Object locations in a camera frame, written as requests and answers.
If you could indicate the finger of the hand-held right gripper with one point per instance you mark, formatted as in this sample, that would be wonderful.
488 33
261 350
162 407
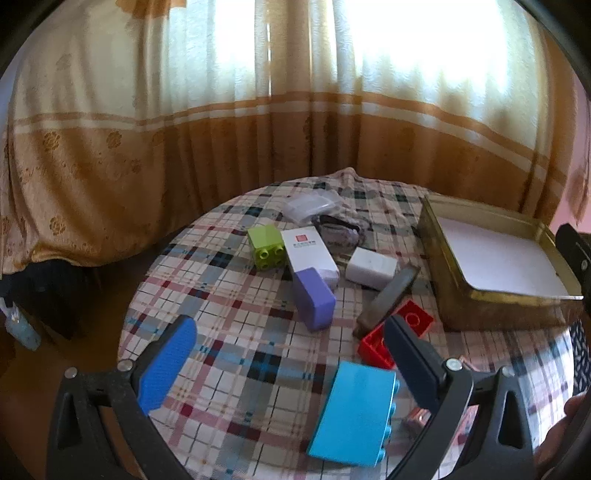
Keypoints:
575 251

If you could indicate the person's right hand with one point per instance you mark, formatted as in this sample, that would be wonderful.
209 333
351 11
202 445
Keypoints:
561 434

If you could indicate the gold tin tray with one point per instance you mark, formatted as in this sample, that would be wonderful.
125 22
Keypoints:
485 314

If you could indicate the green toy brick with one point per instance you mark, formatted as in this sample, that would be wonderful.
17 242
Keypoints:
265 244

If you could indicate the brown rectangular block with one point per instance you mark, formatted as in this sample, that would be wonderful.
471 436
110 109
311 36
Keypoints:
388 300

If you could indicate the clear plastic box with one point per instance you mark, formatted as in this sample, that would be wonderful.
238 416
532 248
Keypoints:
307 205

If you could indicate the red toy brick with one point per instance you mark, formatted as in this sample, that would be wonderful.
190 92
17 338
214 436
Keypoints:
371 346

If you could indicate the purple box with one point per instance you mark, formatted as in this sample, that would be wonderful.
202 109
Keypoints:
314 300

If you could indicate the blue toy brick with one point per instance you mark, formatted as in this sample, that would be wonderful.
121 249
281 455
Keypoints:
355 415

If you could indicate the plaid tablecloth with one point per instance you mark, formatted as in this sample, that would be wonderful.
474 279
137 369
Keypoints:
231 323

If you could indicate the white box with red label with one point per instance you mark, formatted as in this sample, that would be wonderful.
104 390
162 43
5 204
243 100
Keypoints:
307 254

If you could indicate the cream and orange curtain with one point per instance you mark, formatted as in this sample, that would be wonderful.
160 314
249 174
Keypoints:
184 115

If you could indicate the blue feather-print cloth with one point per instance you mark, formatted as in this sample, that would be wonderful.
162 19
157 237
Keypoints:
581 350

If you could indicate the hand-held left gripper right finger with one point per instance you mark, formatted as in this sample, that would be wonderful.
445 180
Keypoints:
411 364

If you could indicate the white charger plug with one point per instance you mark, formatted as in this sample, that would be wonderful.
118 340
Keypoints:
371 267

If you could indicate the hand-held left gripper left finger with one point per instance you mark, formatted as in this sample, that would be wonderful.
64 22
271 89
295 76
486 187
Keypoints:
166 364

